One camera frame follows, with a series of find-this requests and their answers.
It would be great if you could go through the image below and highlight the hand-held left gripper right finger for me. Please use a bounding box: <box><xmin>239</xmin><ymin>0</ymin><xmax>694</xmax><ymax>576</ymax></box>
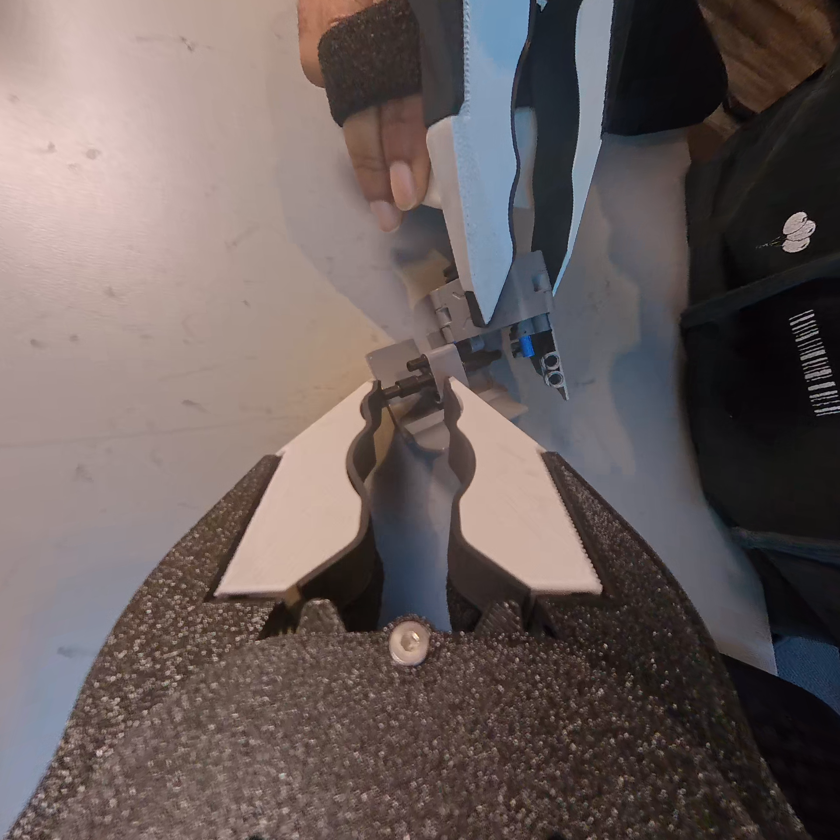
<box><xmin>441</xmin><ymin>377</ymin><xmax>605</xmax><ymax>597</ymax></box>

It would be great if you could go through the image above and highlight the person's right hand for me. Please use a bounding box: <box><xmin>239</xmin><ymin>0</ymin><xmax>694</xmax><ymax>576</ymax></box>
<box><xmin>297</xmin><ymin>0</ymin><xmax>434</xmax><ymax>235</ymax></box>

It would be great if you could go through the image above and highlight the grey toy brick assembly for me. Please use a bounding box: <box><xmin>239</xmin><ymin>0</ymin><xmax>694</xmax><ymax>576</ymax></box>
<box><xmin>364</xmin><ymin>249</ymin><xmax>571</xmax><ymax>454</ymax></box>

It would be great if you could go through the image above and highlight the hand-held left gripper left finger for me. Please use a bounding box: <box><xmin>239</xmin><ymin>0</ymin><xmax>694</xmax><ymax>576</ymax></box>
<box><xmin>213</xmin><ymin>379</ymin><xmax>385</xmax><ymax>601</ymax></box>

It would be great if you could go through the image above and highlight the grey desk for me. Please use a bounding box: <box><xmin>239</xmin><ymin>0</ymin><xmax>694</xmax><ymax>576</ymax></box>
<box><xmin>0</xmin><ymin>0</ymin><xmax>782</xmax><ymax>837</ymax></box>

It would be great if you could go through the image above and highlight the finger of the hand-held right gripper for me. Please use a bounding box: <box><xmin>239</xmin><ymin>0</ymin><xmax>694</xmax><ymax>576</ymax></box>
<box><xmin>550</xmin><ymin>0</ymin><xmax>619</xmax><ymax>298</ymax></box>
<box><xmin>422</xmin><ymin>0</ymin><xmax>539</xmax><ymax>328</ymax></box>

